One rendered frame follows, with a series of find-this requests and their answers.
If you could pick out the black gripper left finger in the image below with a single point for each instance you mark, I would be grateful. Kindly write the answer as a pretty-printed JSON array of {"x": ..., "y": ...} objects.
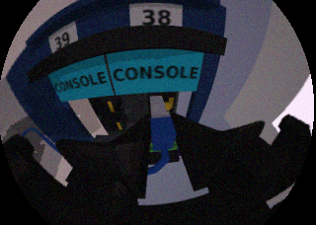
[{"x": 127, "y": 156}]

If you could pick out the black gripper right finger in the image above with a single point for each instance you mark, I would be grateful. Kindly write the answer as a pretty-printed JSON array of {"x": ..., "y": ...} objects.
[{"x": 203, "y": 149}]

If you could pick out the blue cable with plug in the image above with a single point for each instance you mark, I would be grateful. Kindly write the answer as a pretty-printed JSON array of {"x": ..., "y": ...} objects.
[{"x": 162, "y": 131}]

